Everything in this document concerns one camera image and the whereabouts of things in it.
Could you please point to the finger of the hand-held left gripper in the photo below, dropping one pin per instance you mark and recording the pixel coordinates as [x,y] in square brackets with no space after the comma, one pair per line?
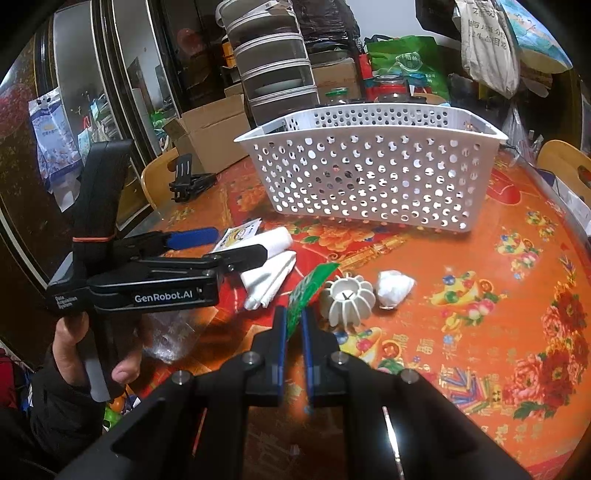
[244,257]
[194,236]

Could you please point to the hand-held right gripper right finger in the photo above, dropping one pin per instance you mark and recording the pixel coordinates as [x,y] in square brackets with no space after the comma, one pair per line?
[308,357]

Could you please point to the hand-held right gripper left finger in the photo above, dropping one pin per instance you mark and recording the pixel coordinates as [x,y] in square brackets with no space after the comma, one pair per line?
[279,355]

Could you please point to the yellow cartoon sachet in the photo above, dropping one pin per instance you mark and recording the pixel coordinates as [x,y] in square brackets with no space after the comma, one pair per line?
[238,233]

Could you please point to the white cloth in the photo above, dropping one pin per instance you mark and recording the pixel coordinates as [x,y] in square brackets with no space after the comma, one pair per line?
[265,281]

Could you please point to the white plastic bag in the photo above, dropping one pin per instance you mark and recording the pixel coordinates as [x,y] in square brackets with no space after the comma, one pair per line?
[395,288]
[277,241]

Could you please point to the clear plastic bag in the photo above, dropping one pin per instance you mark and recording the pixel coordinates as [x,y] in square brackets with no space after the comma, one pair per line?
[171,344]

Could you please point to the white ribbed plastic ball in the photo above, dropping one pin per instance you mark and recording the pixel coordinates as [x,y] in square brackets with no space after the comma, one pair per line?
[346,302]

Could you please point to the green plastic packet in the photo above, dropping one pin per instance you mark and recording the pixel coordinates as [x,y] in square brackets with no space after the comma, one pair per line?
[309,288]

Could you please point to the white perforated plastic basket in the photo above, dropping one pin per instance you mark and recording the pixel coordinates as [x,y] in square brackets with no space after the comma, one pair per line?
[369,170]

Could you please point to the person's left forearm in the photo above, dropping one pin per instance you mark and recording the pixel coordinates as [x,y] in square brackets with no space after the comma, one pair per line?
[51,415]

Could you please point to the person's left hand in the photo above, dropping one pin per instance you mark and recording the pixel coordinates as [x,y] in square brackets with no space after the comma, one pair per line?
[69,344]

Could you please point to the black folding phone stand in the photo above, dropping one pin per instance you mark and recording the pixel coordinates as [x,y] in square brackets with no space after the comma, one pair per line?
[189,184]

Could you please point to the wooden chair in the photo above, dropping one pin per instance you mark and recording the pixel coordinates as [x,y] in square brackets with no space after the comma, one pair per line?
[157,180]
[558,159]

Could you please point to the open cardboard box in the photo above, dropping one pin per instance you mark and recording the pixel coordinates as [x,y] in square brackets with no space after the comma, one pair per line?
[212,134]

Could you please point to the blue white snack bag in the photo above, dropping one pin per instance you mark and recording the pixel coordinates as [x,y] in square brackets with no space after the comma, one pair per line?
[55,138]

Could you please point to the small glass jar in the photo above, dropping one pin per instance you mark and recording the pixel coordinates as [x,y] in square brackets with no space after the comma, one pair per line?
[337,97]

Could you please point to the tiered food storage rack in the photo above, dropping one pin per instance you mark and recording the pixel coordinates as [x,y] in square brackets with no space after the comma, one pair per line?
[272,60]

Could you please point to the taped cardboard box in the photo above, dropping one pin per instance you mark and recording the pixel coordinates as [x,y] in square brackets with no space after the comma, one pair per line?
[334,78]

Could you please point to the dark wooden mirrored wardrobe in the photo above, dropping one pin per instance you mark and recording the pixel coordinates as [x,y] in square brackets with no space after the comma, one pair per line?
[78,60]

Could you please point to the large glass pickle jar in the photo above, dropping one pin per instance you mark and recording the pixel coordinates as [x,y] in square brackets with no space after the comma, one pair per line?
[392,87]

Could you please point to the black plastic bag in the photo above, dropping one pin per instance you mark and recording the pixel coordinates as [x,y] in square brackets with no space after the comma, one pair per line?
[323,23]

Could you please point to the green shopping bag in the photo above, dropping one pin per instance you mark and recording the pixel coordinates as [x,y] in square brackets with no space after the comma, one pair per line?
[397,50]

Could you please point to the blue white paper bag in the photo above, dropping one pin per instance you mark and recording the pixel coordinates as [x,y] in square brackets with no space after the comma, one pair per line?
[570,189]

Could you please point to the beige canvas tote bag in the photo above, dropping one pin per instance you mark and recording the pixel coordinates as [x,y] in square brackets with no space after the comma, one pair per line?
[489,50]

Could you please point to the illustrated blue tote bag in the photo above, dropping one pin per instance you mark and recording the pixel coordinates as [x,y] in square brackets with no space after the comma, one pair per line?
[540,41]

